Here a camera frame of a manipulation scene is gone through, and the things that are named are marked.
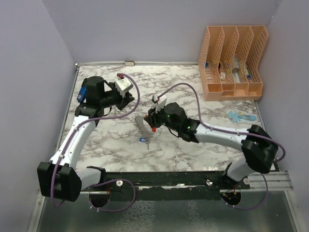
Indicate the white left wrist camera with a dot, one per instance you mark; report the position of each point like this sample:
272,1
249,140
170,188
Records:
123,85

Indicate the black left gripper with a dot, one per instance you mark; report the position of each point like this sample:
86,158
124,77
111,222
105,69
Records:
125,100

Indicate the peach plastic desk organizer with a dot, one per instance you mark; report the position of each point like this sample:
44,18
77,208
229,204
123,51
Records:
233,54

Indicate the blue black stapler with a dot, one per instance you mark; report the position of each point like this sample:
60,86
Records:
82,92

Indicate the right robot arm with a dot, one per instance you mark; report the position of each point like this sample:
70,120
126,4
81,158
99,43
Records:
258,148

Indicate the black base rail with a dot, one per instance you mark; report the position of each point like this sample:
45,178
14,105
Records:
169,186

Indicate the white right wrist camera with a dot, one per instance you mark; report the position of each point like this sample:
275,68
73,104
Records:
159,102

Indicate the white wall clip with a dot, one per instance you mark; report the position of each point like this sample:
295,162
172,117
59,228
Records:
129,63

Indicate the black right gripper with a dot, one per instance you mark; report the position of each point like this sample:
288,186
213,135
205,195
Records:
152,118

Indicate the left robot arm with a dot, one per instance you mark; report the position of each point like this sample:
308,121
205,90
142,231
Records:
58,178

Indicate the blue key tag with key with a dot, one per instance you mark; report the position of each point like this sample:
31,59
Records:
146,141

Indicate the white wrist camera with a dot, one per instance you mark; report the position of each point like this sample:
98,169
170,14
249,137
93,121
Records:
159,102
123,85

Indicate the light blue packaged item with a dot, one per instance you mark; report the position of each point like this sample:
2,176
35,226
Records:
242,118

